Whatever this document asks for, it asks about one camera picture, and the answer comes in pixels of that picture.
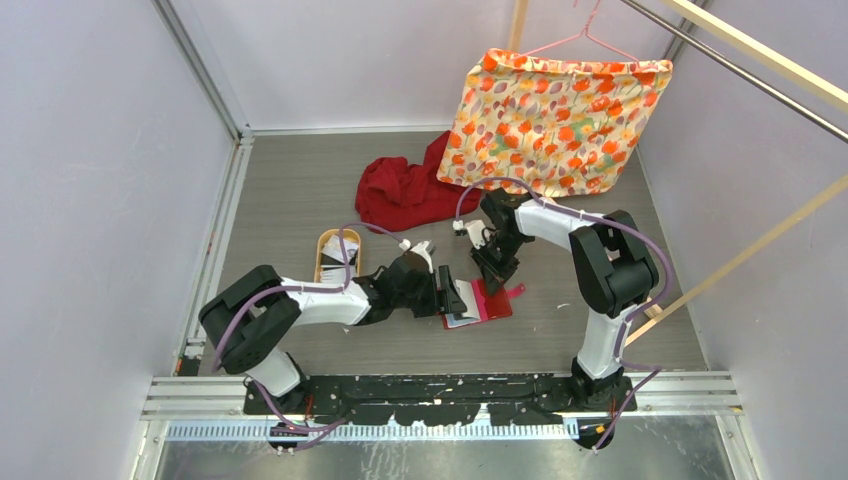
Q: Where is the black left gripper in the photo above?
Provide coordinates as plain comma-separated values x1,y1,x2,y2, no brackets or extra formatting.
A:
393,265,466,318

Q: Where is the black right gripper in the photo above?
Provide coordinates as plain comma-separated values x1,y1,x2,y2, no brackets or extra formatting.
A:
470,233,527,297

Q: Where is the red leather card holder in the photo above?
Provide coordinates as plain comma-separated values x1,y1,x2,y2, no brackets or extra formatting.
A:
442,278,526,330

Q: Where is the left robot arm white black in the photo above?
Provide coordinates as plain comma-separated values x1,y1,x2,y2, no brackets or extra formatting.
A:
198,251,467,414

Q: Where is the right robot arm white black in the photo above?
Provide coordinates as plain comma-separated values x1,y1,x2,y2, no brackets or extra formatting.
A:
453,189,659,411

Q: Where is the white card in tray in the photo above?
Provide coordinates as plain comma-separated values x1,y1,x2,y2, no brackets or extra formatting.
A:
321,235,360,264

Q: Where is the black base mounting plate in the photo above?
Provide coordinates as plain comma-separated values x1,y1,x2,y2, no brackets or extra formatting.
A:
244,373,633,427

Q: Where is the yellow oval tray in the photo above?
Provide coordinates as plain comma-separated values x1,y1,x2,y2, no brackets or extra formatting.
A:
314,229,361,284

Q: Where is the red crumpled cloth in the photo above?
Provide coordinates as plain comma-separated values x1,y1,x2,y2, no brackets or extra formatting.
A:
354,132,481,232

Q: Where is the floral orange pillowcase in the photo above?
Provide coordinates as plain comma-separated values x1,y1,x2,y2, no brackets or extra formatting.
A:
436,49,673,198

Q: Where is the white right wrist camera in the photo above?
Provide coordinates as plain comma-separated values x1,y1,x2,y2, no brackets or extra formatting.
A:
452,220,487,249

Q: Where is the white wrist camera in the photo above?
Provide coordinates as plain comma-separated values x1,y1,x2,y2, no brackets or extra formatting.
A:
452,220,487,249
399,239,435,273

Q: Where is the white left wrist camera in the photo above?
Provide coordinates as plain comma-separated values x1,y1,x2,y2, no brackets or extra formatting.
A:
399,239,435,273

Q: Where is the pink wire hanger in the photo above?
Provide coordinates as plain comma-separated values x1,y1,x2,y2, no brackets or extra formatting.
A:
522,0,638,62

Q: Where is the metal rail rod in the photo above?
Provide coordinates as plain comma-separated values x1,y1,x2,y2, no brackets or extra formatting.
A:
625,1,847,143

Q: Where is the wooden rack frame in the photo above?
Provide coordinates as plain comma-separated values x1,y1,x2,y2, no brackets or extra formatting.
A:
506,0,848,346

